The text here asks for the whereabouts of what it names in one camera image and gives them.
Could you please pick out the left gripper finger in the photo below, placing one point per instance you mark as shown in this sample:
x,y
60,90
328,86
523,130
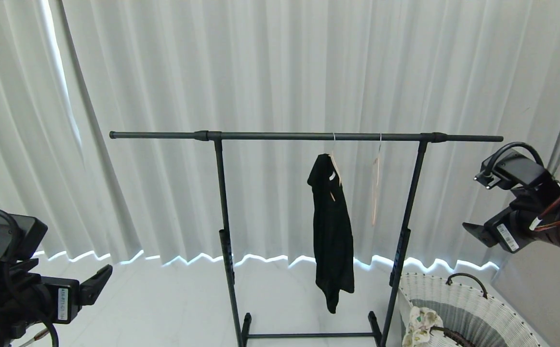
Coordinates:
x,y
96,284

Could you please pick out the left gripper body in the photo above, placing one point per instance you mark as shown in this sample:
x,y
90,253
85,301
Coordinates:
x,y
58,299

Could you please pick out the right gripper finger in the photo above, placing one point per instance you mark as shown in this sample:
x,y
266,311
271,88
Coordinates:
x,y
482,235

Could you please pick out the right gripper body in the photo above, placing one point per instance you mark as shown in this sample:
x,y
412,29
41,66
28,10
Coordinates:
x,y
550,226

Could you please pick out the cream printed garment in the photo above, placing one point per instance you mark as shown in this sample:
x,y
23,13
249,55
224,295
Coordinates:
x,y
420,323

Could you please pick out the pink clothes hanger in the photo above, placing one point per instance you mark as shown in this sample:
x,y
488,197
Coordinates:
x,y
336,169
375,193

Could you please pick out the black garment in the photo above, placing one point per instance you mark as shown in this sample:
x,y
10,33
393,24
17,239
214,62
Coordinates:
x,y
330,241

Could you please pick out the white laundry basket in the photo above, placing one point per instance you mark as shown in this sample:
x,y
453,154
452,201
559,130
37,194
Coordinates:
x,y
424,289

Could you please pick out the black clothes rack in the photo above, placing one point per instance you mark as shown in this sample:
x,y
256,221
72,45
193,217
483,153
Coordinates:
x,y
270,136

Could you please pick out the white curtain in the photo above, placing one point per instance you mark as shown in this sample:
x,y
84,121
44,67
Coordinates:
x,y
260,62

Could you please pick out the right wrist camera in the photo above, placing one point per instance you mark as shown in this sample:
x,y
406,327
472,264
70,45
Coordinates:
x,y
521,173

